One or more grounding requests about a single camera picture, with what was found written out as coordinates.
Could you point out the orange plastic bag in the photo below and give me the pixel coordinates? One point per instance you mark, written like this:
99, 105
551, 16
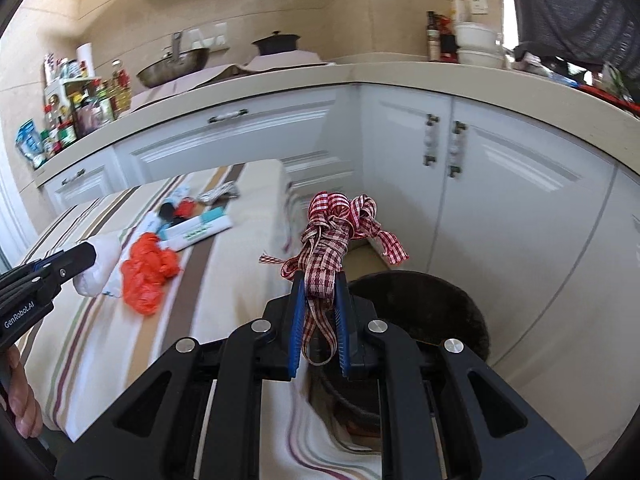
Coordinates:
147, 275

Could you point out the tall dark glass bottle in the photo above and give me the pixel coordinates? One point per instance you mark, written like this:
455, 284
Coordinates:
432, 35

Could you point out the white paper towel roll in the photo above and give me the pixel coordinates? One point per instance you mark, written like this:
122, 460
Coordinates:
85, 60

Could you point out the blue white snack wrapper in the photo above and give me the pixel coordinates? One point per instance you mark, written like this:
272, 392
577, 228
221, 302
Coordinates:
154, 224

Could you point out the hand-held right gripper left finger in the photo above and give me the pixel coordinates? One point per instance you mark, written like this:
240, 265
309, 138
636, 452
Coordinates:
296, 325

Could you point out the small white wall socket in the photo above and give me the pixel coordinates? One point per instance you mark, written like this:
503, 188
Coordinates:
478, 5

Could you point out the striped tablecloth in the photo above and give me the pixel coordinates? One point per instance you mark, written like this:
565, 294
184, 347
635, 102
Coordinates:
225, 280

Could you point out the dark bottle with red label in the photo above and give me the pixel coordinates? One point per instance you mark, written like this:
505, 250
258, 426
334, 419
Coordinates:
448, 42

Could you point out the steel wok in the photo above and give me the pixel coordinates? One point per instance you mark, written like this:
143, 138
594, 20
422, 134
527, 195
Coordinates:
172, 67

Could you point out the group of condiment bottles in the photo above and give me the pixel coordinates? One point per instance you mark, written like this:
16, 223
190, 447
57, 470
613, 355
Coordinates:
85, 105

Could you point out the red checked ribbon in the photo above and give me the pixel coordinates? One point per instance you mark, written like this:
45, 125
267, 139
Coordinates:
322, 270

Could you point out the small red black bottle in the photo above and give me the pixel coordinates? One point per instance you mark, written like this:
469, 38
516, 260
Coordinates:
186, 208

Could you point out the red tray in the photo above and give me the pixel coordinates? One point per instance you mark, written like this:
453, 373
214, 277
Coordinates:
615, 97

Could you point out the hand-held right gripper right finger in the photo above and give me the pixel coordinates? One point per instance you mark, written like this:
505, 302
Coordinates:
342, 330

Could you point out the dark grey cloth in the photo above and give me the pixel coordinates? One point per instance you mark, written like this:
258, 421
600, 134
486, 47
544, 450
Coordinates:
575, 5

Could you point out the black lidded pot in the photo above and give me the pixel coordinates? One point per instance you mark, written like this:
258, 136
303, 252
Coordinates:
275, 42

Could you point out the teal white marker pen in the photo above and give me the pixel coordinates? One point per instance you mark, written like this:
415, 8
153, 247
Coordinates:
195, 230

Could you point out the beige stove cover cloth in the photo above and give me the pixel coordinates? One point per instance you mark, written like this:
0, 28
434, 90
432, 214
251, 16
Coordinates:
200, 82

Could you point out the white kitchen cabinet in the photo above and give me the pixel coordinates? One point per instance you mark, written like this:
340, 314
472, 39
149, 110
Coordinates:
500, 175

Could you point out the white cloth bundle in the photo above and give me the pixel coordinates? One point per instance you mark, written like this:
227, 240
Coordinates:
106, 260

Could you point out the wide white wall socket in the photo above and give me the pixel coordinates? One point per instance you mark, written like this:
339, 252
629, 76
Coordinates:
207, 36

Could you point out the person's left hand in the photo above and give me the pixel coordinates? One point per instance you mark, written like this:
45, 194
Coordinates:
22, 400

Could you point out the blue snack bag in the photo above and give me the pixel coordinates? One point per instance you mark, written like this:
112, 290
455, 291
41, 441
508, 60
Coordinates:
30, 142

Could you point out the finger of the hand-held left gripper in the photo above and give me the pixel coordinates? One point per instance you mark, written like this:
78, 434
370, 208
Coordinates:
20, 271
70, 260

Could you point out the white lidded container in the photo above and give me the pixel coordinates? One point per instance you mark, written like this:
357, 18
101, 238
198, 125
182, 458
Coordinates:
480, 58
475, 36

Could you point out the dark round trash bin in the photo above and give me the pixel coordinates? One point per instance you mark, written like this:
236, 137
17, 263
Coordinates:
425, 310

